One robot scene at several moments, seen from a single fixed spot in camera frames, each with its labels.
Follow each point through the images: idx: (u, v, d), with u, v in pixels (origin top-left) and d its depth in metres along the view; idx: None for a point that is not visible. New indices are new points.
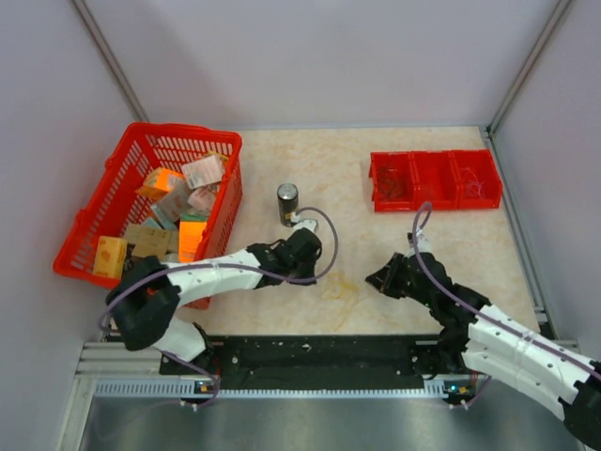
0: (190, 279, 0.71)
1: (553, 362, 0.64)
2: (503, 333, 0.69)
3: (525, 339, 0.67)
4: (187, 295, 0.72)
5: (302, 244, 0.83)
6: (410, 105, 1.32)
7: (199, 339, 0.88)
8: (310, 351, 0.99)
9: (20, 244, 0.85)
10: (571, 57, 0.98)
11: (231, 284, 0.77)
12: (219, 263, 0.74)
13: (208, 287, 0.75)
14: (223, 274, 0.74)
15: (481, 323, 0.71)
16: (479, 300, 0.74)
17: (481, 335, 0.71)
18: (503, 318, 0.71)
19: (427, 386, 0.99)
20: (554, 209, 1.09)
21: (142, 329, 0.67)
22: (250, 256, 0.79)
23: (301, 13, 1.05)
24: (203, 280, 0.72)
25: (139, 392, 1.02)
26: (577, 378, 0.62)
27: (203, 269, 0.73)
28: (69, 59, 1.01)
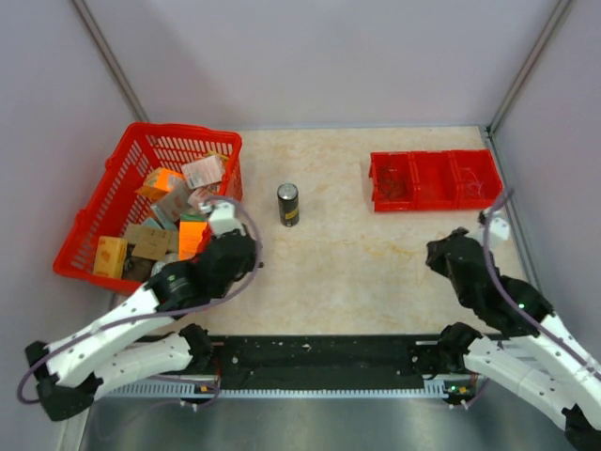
0: (68, 360, 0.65)
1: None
2: (563, 355, 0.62)
3: (588, 370, 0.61)
4: (87, 366, 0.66)
5: (219, 259, 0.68)
6: (410, 105, 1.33)
7: (177, 353, 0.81)
8: (309, 351, 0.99)
9: (19, 244, 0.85)
10: (571, 56, 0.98)
11: (132, 335, 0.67)
12: (100, 328, 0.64)
13: (107, 351, 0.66)
14: (108, 337, 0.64)
15: (543, 339, 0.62)
16: (542, 307, 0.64)
17: (533, 348, 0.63)
18: (564, 334, 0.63)
19: (427, 386, 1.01)
20: (554, 209, 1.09)
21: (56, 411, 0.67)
22: (145, 299, 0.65)
23: (301, 13, 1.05)
24: (86, 354, 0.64)
25: (142, 393, 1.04)
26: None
27: (84, 340, 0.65)
28: (69, 59, 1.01)
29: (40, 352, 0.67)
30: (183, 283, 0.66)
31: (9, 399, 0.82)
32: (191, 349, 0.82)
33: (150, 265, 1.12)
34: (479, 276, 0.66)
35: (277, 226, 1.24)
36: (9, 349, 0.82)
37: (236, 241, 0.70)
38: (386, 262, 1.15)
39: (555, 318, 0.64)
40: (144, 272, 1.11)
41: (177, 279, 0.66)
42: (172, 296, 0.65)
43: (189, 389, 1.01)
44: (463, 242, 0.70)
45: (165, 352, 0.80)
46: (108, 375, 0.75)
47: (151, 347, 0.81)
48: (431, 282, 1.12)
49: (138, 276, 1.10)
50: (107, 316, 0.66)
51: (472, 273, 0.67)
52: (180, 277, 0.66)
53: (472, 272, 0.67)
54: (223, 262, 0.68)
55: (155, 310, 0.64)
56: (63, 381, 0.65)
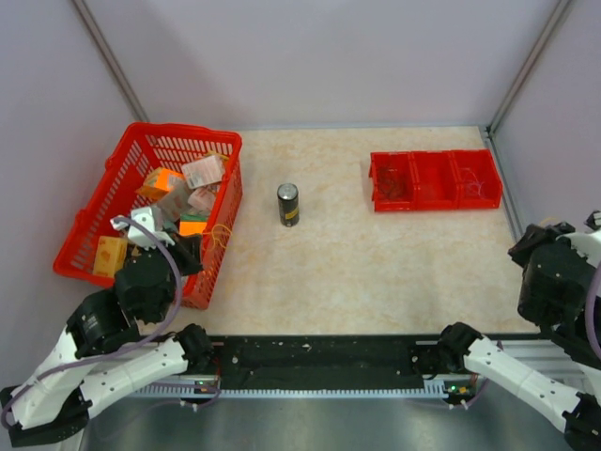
0: (24, 408, 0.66)
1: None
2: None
3: None
4: (47, 411, 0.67)
5: (128, 291, 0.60)
6: (410, 105, 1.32)
7: (170, 362, 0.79)
8: (309, 351, 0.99)
9: (19, 244, 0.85)
10: (571, 57, 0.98)
11: (74, 376, 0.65)
12: (37, 378, 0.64)
13: (56, 396, 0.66)
14: (47, 384, 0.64)
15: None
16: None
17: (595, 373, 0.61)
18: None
19: (427, 386, 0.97)
20: (554, 209, 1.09)
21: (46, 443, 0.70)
22: (70, 344, 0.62)
23: (301, 12, 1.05)
24: (37, 402, 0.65)
25: (137, 393, 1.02)
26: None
27: (31, 390, 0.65)
28: (69, 59, 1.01)
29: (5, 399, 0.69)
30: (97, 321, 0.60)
31: None
32: (184, 354, 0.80)
33: None
34: (573, 300, 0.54)
35: (277, 226, 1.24)
36: (11, 349, 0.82)
37: (146, 268, 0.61)
38: (386, 263, 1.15)
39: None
40: None
41: (88, 318, 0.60)
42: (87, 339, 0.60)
43: (188, 390, 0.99)
44: (557, 252, 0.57)
45: (158, 362, 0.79)
46: (98, 396, 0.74)
47: (144, 358, 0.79)
48: (431, 282, 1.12)
49: None
50: (45, 364, 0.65)
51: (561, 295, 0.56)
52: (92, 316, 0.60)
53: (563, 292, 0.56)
54: (135, 293, 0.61)
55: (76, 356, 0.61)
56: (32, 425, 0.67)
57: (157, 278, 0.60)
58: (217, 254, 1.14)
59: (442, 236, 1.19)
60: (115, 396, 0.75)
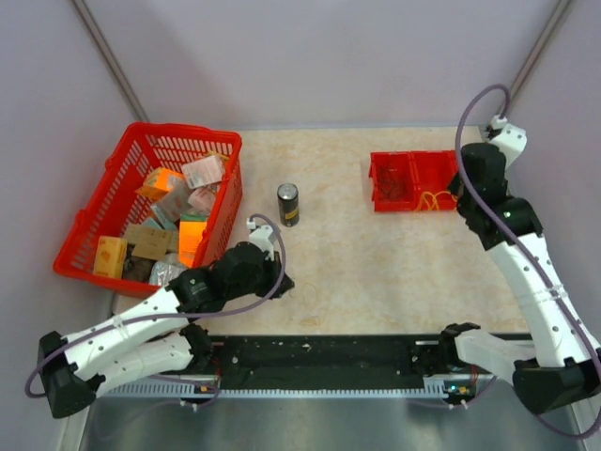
0: (87, 351, 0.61)
1: (560, 329, 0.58)
2: (531, 277, 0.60)
3: (551, 292, 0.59)
4: (95, 366, 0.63)
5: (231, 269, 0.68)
6: (410, 105, 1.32)
7: (177, 352, 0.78)
8: (309, 351, 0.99)
9: (19, 244, 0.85)
10: (572, 56, 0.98)
11: (151, 334, 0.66)
12: (122, 321, 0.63)
13: (119, 349, 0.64)
14: (130, 332, 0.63)
15: (515, 249, 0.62)
16: (531, 224, 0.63)
17: (503, 260, 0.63)
18: (543, 256, 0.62)
19: (427, 385, 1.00)
20: (553, 209, 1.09)
21: (59, 407, 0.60)
22: (168, 299, 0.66)
23: (302, 12, 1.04)
24: (106, 348, 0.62)
25: (140, 392, 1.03)
26: (570, 354, 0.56)
27: (104, 334, 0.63)
28: (69, 59, 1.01)
29: (58, 343, 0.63)
30: (201, 288, 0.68)
31: (10, 400, 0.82)
32: (191, 349, 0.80)
33: (150, 264, 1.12)
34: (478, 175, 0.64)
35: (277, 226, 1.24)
36: (11, 349, 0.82)
37: (252, 249, 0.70)
38: (386, 262, 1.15)
39: (541, 238, 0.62)
40: (144, 271, 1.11)
41: (195, 283, 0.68)
42: (192, 300, 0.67)
43: (188, 390, 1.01)
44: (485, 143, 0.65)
45: (167, 351, 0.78)
46: (111, 372, 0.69)
47: (152, 347, 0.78)
48: (431, 282, 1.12)
49: (138, 276, 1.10)
50: (128, 312, 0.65)
51: (476, 173, 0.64)
52: (200, 281, 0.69)
53: (478, 171, 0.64)
54: (238, 271, 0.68)
55: (177, 310, 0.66)
56: (81, 373, 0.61)
57: (259, 260, 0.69)
58: (217, 254, 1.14)
59: (442, 236, 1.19)
60: (125, 378, 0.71)
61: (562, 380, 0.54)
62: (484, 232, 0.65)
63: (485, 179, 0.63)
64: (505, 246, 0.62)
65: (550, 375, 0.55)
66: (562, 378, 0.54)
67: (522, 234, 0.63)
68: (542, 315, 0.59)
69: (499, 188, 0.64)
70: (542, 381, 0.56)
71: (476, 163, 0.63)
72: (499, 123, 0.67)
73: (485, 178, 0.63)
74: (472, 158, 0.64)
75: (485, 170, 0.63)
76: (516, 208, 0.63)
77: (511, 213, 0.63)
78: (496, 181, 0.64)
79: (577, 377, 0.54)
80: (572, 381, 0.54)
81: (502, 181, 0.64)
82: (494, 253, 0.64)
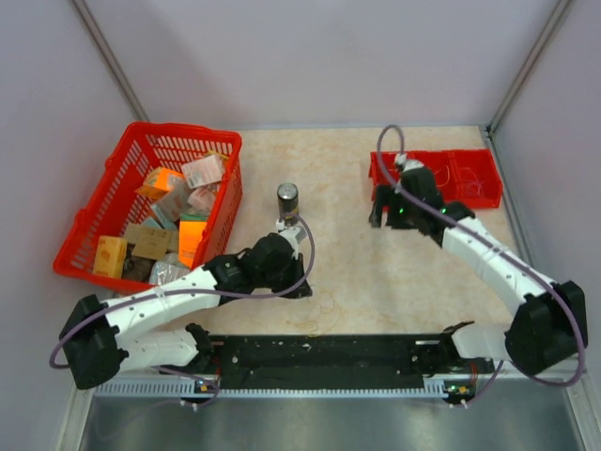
0: (130, 317, 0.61)
1: (513, 275, 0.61)
2: (475, 243, 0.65)
3: (494, 250, 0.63)
4: (130, 334, 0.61)
5: (267, 256, 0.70)
6: (410, 105, 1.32)
7: (187, 345, 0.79)
8: (310, 351, 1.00)
9: (18, 244, 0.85)
10: (572, 55, 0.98)
11: (185, 309, 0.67)
12: (164, 290, 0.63)
13: (154, 321, 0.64)
14: (171, 303, 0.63)
15: (454, 229, 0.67)
16: (466, 212, 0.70)
17: (454, 245, 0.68)
18: (482, 230, 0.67)
19: (426, 385, 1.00)
20: (553, 209, 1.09)
21: (90, 371, 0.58)
22: (207, 277, 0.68)
23: (303, 12, 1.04)
24: (146, 316, 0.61)
25: (140, 392, 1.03)
26: (529, 292, 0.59)
27: (145, 301, 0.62)
28: (69, 58, 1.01)
29: (99, 306, 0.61)
30: (235, 272, 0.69)
31: (10, 401, 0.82)
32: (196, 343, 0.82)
33: (150, 264, 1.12)
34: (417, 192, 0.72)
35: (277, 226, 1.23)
36: (11, 349, 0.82)
37: (282, 239, 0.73)
38: (386, 262, 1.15)
39: (473, 218, 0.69)
40: (144, 271, 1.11)
41: (230, 267, 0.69)
42: (225, 280, 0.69)
43: (189, 389, 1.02)
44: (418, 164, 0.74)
45: (176, 343, 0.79)
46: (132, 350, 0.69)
47: (163, 335, 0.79)
48: (431, 283, 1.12)
49: (138, 276, 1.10)
50: (168, 285, 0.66)
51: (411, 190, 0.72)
52: (234, 267, 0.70)
53: (414, 188, 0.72)
54: (270, 258, 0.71)
55: (214, 288, 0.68)
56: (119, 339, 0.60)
57: (288, 250, 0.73)
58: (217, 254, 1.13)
59: None
60: (143, 359, 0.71)
61: (530, 315, 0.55)
62: (432, 231, 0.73)
63: (423, 193, 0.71)
64: (453, 233, 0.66)
65: (523, 316, 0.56)
66: (528, 314, 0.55)
67: (460, 220, 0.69)
68: (495, 272, 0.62)
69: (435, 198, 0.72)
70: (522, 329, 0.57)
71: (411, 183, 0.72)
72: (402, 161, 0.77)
73: (422, 190, 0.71)
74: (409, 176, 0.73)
75: (420, 185, 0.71)
76: (453, 207, 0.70)
77: (446, 210, 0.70)
78: (432, 192, 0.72)
79: (543, 307, 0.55)
80: (539, 310, 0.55)
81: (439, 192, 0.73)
82: (445, 244, 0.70)
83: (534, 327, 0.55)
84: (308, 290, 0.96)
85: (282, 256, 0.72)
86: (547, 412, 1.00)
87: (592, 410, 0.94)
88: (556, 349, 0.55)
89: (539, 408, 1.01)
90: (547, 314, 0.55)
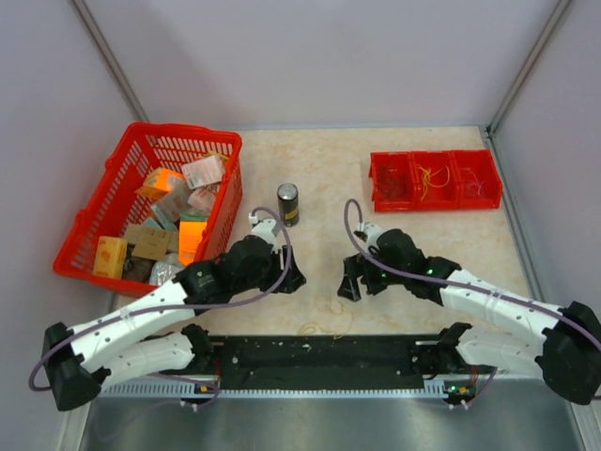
0: (96, 341, 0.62)
1: (522, 315, 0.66)
2: (474, 294, 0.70)
3: (493, 295, 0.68)
4: (100, 358, 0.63)
5: (243, 261, 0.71)
6: (410, 105, 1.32)
7: (179, 351, 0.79)
8: (309, 351, 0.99)
9: (19, 244, 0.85)
10: (572, 56, 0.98)
11: (157, 326, 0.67)
12: (129, 312, 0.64)
13: (124, 342, 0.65)
14: (137, 323, 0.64)
15: (450, 288, 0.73)
16: (452, 266, 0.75)
17: (453, 300, 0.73)
18: (473, 278, 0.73)
19: (427, 386, 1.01)
20: (553, 209, 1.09)
21: (66, 397, 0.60)
22: (176, 289, 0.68)
23: (303, 12, 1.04)
24: (112, 339, 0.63)
25: (139, 392, 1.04)
26: (544, 325, 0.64)
27: (111, 324, 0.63)
28: (69, 58, 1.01)
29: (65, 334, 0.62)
30: (209, 281, 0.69)
31: (9, 401, 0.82)
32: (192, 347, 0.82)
33: (150, 264, 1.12)
34: (398, 257, 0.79)
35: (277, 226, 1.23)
36: (11, 349, 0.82)
37: (258, 241, 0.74)
38: None
39: (461, 270, 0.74)
40: (144, 271, 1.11)
41: (203, 275, 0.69)
42: (198, 290, 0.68)
43: (188, 390, 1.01)
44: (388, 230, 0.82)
45: (169, 349, 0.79)
46: (115, 366, 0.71)
47: (154, 344, 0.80)
48: None
49: (138, 276, 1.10)
50: (135, 304, 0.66)
51: (395, 256, 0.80)
52: (207, 274, 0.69)
53: (396, 254, 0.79)
54: (245, 262, 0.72)
55: (183, 301, 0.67)
56: (86, 365, 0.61)
57: (264, 252, 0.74)
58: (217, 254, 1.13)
59: (442, 236, 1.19)
60: (130, 372, 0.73)
61: (557, 350, 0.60)
62: (427, 292, 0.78)
63: (405, 256, 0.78)
64: (448, 292, 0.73)
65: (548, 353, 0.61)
66: (554, 349, 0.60)
67: (449, 278, 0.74)
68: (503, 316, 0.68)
69: (418, 258, 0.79)
70: (557, 365, 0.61)
71: (391, 256, 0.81)
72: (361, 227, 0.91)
73: (403, 251, 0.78)
74: (389, 249, 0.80)
75: (401, 249, 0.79)
76: (438, 265, 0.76)
77: (433, 271, 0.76)
78: (413, 253, 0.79)
79: (563, 339, 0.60)
80: (562, 344, 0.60)
81: (418, 252, 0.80)
82: (446, 302, 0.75)
83: (566, 360, 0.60)
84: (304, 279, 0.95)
85: (257, 260, 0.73)
86: (547, 412, 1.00)
87: (592, 409, 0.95)
88: (594, 372, 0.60)
89: (539, 408, 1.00)
90: (570, 343, 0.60)
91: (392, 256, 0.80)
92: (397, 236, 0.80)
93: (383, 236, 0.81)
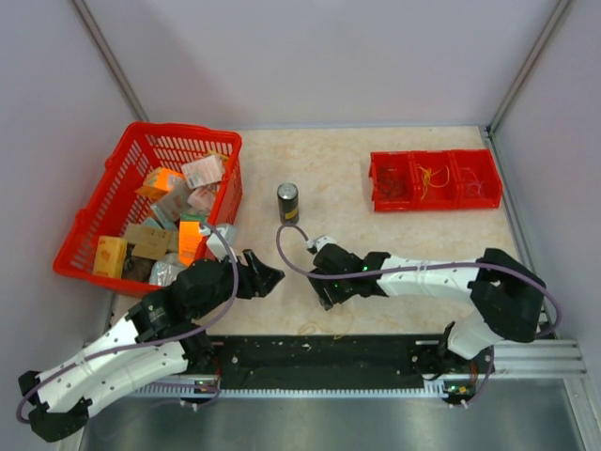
0: (56, 390, 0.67)
1: (448, 276, 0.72)
2: (406, 275, 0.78)
3: (421, 268, 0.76)
4: (69, 398, 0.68)
5: (189, 290, 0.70)
6: (410, 105, 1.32)
7: (170, 362, 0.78)
8: (309, 351, 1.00)
9: (19, 244, 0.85)
10: (571, 55, 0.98)
11: (116, 364, 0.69)
12: (84, 358, 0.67)
13: (88, 382, 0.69)
14: (93, 366, 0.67)
15: (385, 277, 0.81)
16: (381, 256, 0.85)
17: (392, 287, 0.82)
18: (401, 262, 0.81)
19: (427, 386, 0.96)
20: (554, 209, 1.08)
21: (50, 432, 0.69)
22: (130, 328, 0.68)
23: (302, 12, 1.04)
24: (73, 384, 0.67)
25: (139, 393, 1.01)
26: (469, 279, 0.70)
27: (71, 370, 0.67)
28: (69, 58, 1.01)
29: (32, 382, 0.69)
30: (160, 315, 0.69)
31: (10, 401, 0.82)
32: (184, 353, 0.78)
33: (150, 264, 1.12)
34: (335, 267, 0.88)
35: (277, 226, 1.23)
36: (11, 349, 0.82)
37: (206, 269, 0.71)
38: None
39: (389, 257, 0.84)
40: (144, 271, 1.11)
41: (154, 310, 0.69)
42: (151, 327, 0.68)
43: (188, 390, 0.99)
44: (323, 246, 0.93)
45: (158, 363, 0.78)
46: (98, 395, 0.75)
47: (143, 357, 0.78)
48: None
49: (138, 276, 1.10)
50: (91, 348, 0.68)
51: (333, 266, 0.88)
52: (159, 308, 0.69)
53: (332, 264, 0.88)
54: (195, 291, 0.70)
55: (135, 341, 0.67)
56: (54, 410, 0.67)
57: (215, 279, 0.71)
58: None
59: (442, 236, 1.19)
60: (115, 395, 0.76)
61: (484, 297, 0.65)
62: (371, 287, 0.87)
63: (339, 263, 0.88)
64: (382, 281, 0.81)
65: (482, 303, 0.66)
66: (482, 297, 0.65)
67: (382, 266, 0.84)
68: (434, 284, 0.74)
69: (352, 260, 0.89)
70: (492, 312, 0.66)
71: (329, 265, 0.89)
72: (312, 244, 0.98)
73: (336, 260, 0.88)
74: (324, 262, 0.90)
75: (333, 257, 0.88)
76: (371, 260, 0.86)
77: (368, 266, 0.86)
78: (346, 257, 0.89)
79: (487, 286, 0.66)
80: (488, 287, 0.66)
81: (349, 254, 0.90)
82: (390, 291, 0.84)
83: (495, 303, 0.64)
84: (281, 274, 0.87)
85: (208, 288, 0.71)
86: (547, 412, 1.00)
87: (592, 409, 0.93)
88: (527, 305, 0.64)
89: (539, 408, 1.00)
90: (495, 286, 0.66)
91: (331, 267, 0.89)
92: (327, 249, 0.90)
93: (318, 252, 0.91)
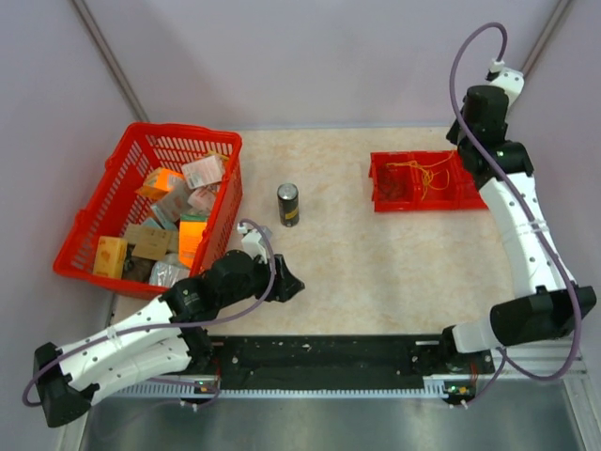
0: (80, 363, 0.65)
1: (537, 259, 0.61)
2: (516, 209, 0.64)
3: (532, 225, 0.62)
4: (88, 376, 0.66)
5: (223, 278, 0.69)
6: (410, 105, 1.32)
7: (175, 355, 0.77)
8: (310, 351, 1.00)
9: (19, 244, 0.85)
10: (572, 56, 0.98)
11: (144, 344, 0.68)
12: (115, 332, 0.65)
13: (112, 360, 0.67)
14: (123, 343, 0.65)
15: (500, 186, 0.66)
16: (522, 163, 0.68)
17: (493, 195, 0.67)
18: (530, 194, 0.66)
19: (427, 386, 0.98)
20: (554, 210, 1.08)
21: (55, 413, 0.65)
22: (161, 310, 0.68)
23: (304, 12, 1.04)
24: (99, 359, 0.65)
25: (139, 393, 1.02)
26: (544, 284, 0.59)
27: (99, 344, 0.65)
28: (69, 59, 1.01)
29: (53, 355, 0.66)
30: (193, 300, 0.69)
31: (9, 400, 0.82)
32: (189, 349, 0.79)
33: (150, 264, 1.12)
34: (480, 117, 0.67)
35: (277, 226, 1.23)
36: (12, 349, 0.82)
37: (241, 259, 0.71)
38: (386, 262, 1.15)
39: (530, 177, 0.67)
40: (144, 271, 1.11)
41: (188, 295, 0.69)
42: (184, 311, 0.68)
43: (188, 390, 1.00)
44: (490, 86, 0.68)
45: (163, 355, 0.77)
46: (104, 381, 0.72)
47: (150, 349, 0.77)
48: (431, 283, 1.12)
49: (138, 276, 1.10)
50: (122, 322, 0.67)
51: (477, 114, 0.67)
52: (192, 292, 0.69)
53: (479, 111, 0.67)
54: (228, 280, 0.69)
55: (170, 320, 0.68)
56: (74, 384, 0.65)
57: (248, 270, 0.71)
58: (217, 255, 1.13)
59: (442, 236, 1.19)
60: (120, 383, 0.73)
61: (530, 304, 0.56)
62: (474, 169, 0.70)
63: (484, 120, 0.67)
64: (495, 182, 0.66)
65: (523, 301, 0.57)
66: (529, 302, 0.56)
67: (510, 171, 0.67)
68: (520, 246, 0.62)
69: (496, 131, 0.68)
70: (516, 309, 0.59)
71: (477, 105, 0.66)
72: (497, 67, 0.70)
73: (485, 120, 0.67)
74: (475, 100, 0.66)
75: (485, 111, 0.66)
76: (512, 150, 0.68)
77: (503, 155, 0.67)
78: (495, 123, 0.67)
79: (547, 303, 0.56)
80: (544, 313, 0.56)
81: (502, 124, 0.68)
82: (485, 188, 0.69)
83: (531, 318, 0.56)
84: (301, 286, 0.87)
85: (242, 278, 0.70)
86: (548, 412, 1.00)
87: (592, 409, 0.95)
88: (538, 332, 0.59)
89: (539, 408, 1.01)
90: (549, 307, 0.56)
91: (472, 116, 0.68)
92: (497, 95, 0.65)
93: (485, 88, 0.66)
